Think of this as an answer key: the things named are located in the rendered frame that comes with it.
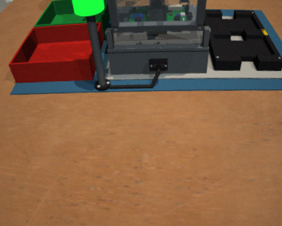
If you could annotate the red open-top bin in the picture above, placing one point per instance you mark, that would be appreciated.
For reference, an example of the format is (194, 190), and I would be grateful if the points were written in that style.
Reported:
(69, 43)

